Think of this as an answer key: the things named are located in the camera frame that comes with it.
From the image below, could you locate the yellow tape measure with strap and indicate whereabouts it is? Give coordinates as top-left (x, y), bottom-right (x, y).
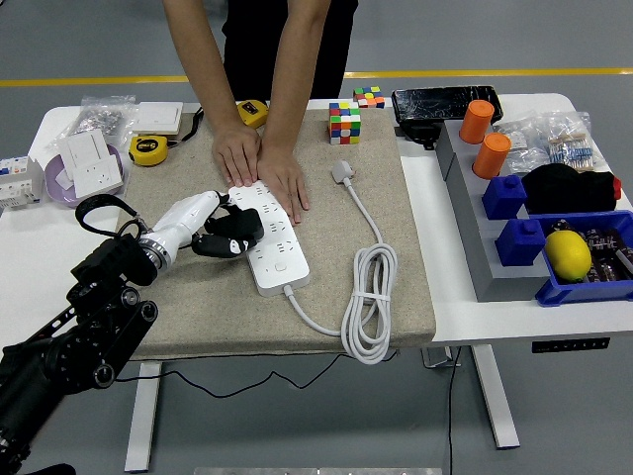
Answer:
top-left (128, 107), bottom-right (205, 169)

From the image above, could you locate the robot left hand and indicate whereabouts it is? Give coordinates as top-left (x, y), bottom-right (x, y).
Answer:
top-left (147, 190), bottom-right (259, 263)

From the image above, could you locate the beige mat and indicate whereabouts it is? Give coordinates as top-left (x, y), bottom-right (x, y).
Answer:
top-left (116, 109), bottom-right (438, 362)

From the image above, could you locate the blue block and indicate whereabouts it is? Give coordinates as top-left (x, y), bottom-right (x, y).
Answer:
top-left (481, 174), bottom-right (529, 223)
top-left (495, 218), bottom-right (549, 269)

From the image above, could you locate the white wall switch panel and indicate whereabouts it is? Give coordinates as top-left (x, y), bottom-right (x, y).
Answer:
top-left (132, 102), bottom-right (186, 139)

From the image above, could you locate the black desk control panel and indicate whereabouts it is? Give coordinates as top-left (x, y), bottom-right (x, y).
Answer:
top-left (532, 337), bottom-right (612, 355)

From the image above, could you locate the black plug with cord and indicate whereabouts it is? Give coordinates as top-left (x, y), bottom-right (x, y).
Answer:
top-left (116, 206), bottom-right (400, 400)

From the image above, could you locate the large puzzle cube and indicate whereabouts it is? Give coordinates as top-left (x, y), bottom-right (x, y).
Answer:
top-left (327, 102), bottom-right (363, 147)

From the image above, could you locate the orange cylinder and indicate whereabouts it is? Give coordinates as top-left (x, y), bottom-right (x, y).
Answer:
top-left (471, 133), bottom-right (513, 181)
top-left (458, 100), bottom-right (497, 146)

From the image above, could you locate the clear bag of resistors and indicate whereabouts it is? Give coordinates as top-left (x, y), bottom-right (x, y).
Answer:
top-left (537, 112), bottom-right (610, 175)

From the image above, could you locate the person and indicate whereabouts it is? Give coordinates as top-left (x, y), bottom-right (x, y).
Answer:
top-left (222, 0), bottom-right (360, 103)

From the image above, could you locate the blue plastic bin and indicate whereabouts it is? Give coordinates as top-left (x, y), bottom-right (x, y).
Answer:
top-left (534, 210), bottom-right (633, 309)

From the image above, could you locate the person's right hand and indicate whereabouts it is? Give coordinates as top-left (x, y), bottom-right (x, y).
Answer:
top-left (211, 123), bottom-right (263, 188)

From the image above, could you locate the black hanging cable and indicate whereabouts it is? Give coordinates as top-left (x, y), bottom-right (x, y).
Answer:
top-left (446, 346), bottom-right (463, 475)

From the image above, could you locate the black cloth with red tag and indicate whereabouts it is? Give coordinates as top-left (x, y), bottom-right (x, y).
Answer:
top-left (521, 162), bottom-right (624, 217)

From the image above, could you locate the purple plate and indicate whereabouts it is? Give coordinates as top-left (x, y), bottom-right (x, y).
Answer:
top-left (44, 143), bottom-right (132, 210)

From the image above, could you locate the yellow lemon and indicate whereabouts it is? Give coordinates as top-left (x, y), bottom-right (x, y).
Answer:
top-left (544, 231), bottom-right (594, 285)

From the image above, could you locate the white table leg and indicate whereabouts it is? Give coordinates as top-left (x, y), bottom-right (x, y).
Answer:
top-left (470, 344), bottom-right (522, 450)
top-left (123, 361), bottom-right (164, 474)

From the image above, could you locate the white power strip with cord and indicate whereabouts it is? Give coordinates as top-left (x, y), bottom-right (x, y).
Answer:
top-left (227, 159), bottom-right (401, 366)

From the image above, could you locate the white circuit breaker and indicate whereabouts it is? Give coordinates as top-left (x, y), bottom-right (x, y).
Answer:
top-left (0, 156), bottom-right (45, 213)

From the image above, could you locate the clear bag of small parts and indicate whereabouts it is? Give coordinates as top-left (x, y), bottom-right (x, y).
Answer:
top-left (493, 117), bottom-right (554, 178)

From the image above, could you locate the clear bag of metal parts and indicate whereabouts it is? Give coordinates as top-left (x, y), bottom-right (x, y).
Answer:
top-left (47, 95), bottom-right (138, 153)

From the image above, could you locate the small puzzle cube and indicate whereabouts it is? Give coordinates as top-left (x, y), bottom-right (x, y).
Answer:
top-left (352, 87), bottom-right (387, 111)

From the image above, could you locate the black wrapped box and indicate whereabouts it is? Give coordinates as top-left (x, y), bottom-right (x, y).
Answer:
top-left (391, 86), bottom-right (505, 136)

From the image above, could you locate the grey metal bracket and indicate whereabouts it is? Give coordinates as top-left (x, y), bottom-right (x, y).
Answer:
top-left (420, 345), bottom-right (463, 371)

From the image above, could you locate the grey stepped stand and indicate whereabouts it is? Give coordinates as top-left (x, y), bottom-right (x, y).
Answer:
top-left (434, 119), bottom-right (566, 304)

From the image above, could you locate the person's left hand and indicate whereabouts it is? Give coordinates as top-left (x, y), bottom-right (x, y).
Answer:
top-left (256, 142), bottom-right (312, 228)

